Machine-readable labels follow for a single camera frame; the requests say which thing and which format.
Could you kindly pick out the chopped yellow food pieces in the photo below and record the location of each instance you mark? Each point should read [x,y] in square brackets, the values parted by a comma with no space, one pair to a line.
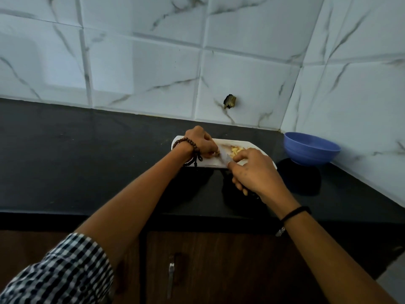
[237,150]

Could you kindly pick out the person's left forearm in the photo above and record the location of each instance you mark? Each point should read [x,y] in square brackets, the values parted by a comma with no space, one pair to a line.
[133,205]

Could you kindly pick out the blue plastic bowl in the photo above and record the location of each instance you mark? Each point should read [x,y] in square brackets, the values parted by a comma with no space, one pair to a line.
[311,148]

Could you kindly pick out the person's right hand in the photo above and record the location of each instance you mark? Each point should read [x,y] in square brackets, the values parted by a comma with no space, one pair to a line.
[259,177]

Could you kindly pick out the steel kitchen knife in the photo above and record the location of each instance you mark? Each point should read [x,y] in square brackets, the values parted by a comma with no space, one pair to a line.
[226,156]

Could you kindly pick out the black white checkered shirt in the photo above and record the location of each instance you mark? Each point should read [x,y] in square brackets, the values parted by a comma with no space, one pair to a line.
[60,272]

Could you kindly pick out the person's right forearm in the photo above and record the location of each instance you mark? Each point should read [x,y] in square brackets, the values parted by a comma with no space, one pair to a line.
[335,262]

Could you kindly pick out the person's left hand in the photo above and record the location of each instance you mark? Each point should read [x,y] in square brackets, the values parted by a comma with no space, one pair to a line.
[202,142]

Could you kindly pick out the white cutting board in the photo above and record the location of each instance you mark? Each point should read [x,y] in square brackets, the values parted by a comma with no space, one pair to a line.
[221,144]

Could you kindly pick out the brown wall pipe stub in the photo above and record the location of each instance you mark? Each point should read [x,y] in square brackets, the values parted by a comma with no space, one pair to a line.
[230,101]

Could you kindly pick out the black wristband with charm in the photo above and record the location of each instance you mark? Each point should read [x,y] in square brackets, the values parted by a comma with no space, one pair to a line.
[295,212]

